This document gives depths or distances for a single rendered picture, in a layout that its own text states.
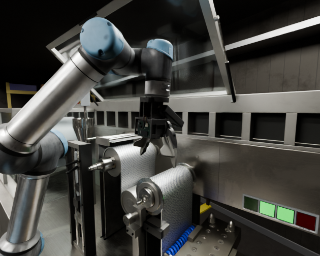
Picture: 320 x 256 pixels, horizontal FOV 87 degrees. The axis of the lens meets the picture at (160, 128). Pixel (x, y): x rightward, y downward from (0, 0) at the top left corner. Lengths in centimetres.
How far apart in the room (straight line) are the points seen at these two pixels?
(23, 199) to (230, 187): 80
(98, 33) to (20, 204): 58
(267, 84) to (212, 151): 172
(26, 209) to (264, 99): 94
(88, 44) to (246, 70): 236
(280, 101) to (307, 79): 160
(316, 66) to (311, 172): 169
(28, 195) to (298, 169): 94
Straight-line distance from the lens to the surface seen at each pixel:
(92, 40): 38
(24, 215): 76
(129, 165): 84
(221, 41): 72
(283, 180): 84
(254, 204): 89
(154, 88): 48
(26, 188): 71
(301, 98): 80
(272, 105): 80
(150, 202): 70
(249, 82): 256
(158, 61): 49
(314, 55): 242
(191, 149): 93
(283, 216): 89
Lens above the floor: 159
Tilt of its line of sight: 6 degrees down
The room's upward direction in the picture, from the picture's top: straight up
